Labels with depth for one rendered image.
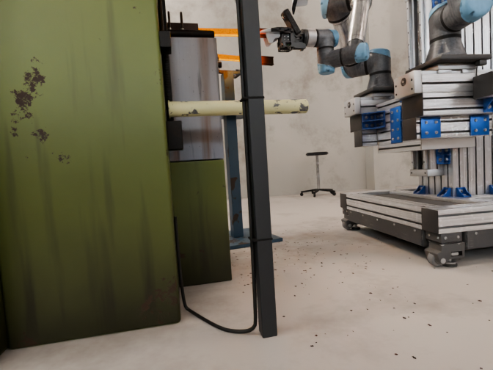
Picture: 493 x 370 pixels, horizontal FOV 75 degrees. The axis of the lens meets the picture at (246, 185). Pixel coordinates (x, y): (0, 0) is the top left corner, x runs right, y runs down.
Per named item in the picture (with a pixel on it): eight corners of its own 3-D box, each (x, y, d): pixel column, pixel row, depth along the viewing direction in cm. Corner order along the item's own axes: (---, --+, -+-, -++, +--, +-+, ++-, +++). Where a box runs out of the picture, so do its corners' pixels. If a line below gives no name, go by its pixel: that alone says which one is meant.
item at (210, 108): (304, 115, 108) (303, 99, 108) (309, 112, 103) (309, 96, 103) (169, 120, 99) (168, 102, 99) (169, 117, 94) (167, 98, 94)
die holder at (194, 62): (213, 161, 159) (206, 69, 156) (224, 158, 122) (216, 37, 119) (89, 168, 147) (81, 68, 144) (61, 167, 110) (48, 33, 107)
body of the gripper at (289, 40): (282, 46, 137) (308, 46, 140) (280, 25, 136) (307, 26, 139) (276, 52, 144) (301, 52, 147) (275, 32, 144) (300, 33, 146)
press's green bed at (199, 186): (218, 255, 162) (213, 161, 159) (232, 280, 125) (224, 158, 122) (99, 269, 150) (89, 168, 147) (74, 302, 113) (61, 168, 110)
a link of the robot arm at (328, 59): (340, 68, 139) (338, 42, 138) (315, 73, 145) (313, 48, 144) (345, 72, 145) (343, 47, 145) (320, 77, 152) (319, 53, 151)
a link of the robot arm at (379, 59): (389, 68, 177) (389, 43, 176) (364, 73, 184) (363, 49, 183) (392, 73, 187) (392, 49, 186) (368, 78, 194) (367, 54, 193)
